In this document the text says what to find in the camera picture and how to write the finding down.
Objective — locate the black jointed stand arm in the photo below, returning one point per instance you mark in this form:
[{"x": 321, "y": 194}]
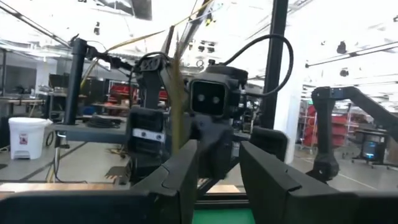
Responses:
[{"x": 325, "y": 130}]

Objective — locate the red tool cabinet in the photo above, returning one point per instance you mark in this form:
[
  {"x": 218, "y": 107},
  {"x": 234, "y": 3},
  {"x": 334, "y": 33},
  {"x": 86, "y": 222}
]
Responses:
[
  {"x": 339, "y": 127},
  {"x": 124, "y": 93}
]

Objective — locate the black pole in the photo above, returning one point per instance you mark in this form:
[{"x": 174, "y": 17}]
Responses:
[{"x": 76, "y": 87}]

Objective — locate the green table mat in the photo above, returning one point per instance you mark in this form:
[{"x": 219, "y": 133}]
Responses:
[{"x": 224, "y": 217}]

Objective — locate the black vertical frame post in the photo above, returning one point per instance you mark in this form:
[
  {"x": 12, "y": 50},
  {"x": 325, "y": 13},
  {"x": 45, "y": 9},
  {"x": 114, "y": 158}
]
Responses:
[{"x": 275, "y": 62}]

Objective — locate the black cart with blue light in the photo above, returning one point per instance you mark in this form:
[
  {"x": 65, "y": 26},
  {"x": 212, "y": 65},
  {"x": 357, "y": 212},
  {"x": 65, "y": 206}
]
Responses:
[{"x": 371, "y": 146}]

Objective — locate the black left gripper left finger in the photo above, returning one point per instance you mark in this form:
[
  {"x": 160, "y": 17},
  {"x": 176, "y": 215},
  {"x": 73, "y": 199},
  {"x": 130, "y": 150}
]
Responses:
[{"x": 93, "y": 208}]

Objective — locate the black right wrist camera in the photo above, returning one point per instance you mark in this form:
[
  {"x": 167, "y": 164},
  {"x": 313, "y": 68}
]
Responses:
[{"x": 208, "y": 87}]

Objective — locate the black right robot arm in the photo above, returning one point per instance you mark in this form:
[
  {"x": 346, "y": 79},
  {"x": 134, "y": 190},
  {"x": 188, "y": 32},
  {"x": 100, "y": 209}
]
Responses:
[{"x": 152, "y": 87}]

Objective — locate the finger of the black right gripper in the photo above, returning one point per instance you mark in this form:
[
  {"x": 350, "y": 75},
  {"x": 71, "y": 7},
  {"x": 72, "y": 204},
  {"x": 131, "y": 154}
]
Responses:
[
  {"x": 146, "y": 121},
  {"x": 214, "y": 149}
]

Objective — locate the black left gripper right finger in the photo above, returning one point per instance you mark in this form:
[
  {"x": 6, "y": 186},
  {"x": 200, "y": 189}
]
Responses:
[{"x": 280, "y": 202}]

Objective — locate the white pedal bin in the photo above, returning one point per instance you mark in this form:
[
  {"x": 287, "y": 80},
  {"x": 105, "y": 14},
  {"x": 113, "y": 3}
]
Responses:
[{"x": 28, "y": 137}]

